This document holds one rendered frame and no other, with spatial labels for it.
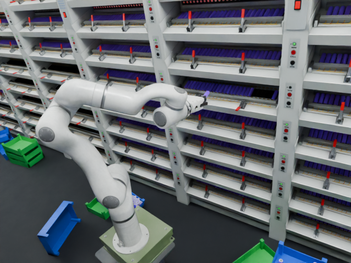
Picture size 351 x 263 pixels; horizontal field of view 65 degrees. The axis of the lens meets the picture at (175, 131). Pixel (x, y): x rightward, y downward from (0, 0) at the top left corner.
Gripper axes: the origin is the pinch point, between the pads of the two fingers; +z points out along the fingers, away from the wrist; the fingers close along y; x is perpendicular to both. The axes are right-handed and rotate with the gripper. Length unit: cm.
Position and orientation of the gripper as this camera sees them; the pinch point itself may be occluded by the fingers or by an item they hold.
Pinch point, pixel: (200, 99)
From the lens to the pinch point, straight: 129.9
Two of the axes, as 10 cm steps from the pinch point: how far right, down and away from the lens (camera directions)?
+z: 5.6, -3.3, 7.6
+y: -8.3, -1.9, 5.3
